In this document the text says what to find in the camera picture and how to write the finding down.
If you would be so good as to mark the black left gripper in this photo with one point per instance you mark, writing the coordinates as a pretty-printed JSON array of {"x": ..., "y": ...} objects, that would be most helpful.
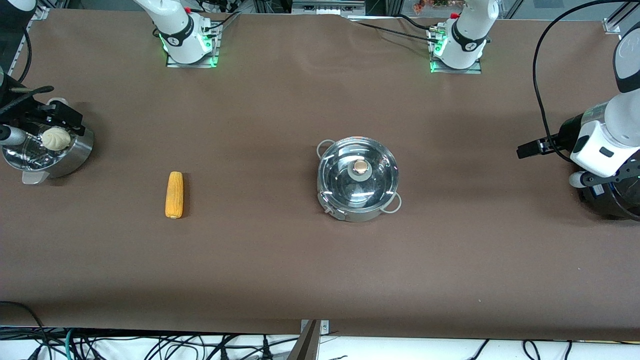
[{"x": 565, "y": 134}]

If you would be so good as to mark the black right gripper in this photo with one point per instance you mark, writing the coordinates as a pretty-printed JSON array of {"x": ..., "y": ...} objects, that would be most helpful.
[{"x": 31, "y": 113}]

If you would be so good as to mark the yellow corn cob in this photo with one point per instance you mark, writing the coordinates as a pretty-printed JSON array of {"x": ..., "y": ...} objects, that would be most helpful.
[{"x": 174, "y": 195}]

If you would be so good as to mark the glass pot lid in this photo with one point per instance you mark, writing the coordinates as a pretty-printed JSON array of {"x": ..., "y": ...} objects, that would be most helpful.
[{"x": 340, "y": 175}]

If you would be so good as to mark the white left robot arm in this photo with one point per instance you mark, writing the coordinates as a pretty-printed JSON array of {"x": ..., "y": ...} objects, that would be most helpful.
[{"x": 470, "y": 35}]

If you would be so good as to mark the stainless steel steamer pot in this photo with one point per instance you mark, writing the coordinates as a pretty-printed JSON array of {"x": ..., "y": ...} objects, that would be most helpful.
[{"x": 70, "y": 155}]

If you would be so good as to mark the white steamed bun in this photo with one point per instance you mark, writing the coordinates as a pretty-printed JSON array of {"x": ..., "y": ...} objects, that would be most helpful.
[{"x": 56, "y": 140}]

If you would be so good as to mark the black rice cooker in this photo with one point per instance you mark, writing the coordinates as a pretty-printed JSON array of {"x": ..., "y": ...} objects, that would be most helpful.
[{"x": 610, "y": 205}]

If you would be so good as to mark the orange red decoration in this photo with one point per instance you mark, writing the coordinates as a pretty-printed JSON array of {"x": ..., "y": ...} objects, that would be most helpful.
[{"x": 425, "y": 5}]

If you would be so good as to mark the grey metal box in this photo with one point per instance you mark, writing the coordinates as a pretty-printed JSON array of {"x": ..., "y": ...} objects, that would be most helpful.
[{"x": 327, "y": 7}]

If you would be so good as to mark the brown table cover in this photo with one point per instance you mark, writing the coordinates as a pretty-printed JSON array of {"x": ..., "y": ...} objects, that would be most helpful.
[{"x": 300, "y": 260}]

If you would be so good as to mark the grey metal profile bar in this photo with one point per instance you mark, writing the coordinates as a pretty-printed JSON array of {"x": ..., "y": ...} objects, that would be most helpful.
[{"x": 305, "y": 347}]

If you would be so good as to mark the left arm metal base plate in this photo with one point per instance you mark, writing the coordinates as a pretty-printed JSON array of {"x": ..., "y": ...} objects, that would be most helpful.
[{"x": 475, "y": 69}]

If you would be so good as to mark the aluminium corner bracket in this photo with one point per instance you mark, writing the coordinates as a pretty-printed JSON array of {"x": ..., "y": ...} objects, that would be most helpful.
[{"x": 40, "y": 13}]

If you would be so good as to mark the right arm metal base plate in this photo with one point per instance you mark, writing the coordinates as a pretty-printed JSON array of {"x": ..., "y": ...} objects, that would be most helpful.
[{"x": 212, "y": 50}]

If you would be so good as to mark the small metal table bracket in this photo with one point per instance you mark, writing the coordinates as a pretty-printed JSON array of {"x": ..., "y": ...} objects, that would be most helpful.
[{"x": 324, "y": 327}]

